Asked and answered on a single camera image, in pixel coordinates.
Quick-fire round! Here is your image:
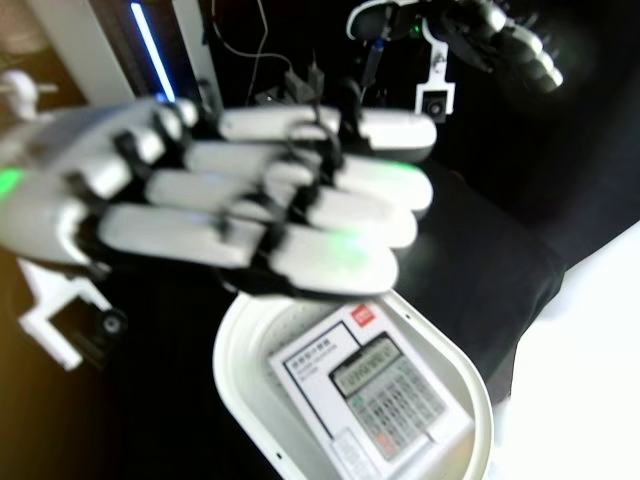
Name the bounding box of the white calculator box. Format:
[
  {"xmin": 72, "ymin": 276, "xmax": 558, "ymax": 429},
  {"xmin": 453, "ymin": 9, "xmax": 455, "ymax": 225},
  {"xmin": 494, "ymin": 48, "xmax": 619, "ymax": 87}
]
[{"xmin": 267, "ymin": 302, "xmax": 476, "ymax": 480}]

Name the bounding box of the white dotted plastic tray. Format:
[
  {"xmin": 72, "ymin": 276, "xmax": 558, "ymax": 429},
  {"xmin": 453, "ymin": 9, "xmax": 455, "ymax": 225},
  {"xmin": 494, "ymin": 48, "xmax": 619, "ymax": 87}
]
[{"xmin": 212, "ymin": 292, "xmax": 494, "ymax": 480}]

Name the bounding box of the blue white light strip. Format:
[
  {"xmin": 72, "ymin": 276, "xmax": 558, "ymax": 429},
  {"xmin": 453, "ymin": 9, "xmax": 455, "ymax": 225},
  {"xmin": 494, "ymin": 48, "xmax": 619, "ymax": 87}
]
[{"xmin": 129, "ymin": 2, "xmax": 177, "ymax": 104}]

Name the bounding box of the white robot body column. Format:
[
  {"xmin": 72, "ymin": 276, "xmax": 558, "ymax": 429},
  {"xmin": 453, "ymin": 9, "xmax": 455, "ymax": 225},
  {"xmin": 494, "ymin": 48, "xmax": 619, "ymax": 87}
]
[{"xmin": 24, "ymin": 0, "xmax": 224, "ymax": 109}]

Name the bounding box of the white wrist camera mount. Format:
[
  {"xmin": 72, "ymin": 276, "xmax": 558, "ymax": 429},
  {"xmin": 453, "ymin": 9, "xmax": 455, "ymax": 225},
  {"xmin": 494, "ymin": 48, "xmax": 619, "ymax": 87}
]
[
  {"xmin": 17, "ymin": 257, "xmax": 129, "ymax": 372},
  {"xmin": 414, "ymin": 19, "xmax": 457, "ymax": 124}
]

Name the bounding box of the cable with blue plug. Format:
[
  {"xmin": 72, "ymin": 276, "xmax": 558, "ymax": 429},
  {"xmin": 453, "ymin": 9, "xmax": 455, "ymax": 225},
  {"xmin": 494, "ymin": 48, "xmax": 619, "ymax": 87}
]
[{"xmin": 360, "ymin": 37, "xmax": 389, "ymax": 99}]

